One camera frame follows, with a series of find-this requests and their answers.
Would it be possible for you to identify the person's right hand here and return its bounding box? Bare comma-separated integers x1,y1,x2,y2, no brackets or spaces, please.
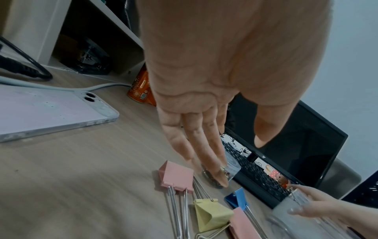
288,184,378,236

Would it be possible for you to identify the person's left hand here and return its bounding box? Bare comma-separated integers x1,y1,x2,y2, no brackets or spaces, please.
137,0,336,189

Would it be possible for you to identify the large clear plastic jar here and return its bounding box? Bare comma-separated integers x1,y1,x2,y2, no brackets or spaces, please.
265,187,370,239

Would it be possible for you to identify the small clear plastic jar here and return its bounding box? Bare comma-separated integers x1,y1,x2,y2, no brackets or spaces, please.
200,152,241,190

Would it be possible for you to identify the pile of large binder clips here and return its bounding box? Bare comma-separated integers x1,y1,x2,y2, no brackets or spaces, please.
157,160,269,239

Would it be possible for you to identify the black computer monitor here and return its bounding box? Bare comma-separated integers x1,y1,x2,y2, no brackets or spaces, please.
224,93,349,189

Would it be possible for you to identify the red drink can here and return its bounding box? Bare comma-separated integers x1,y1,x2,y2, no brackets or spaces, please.
126,63,157,107

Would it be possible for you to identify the black keyboard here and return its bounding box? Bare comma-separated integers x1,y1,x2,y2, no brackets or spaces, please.
220,134,305,209

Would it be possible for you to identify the black electronic device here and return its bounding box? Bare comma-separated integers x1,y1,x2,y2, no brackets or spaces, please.
57,35,113,76

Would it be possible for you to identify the pink smartphone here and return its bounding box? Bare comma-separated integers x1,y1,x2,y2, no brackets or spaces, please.
0,83,120,143

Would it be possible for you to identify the grey shelf unit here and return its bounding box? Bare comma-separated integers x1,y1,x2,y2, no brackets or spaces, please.
3,0,146,83

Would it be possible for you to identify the black power cable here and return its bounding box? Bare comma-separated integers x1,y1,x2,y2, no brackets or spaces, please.
0,36,54,81

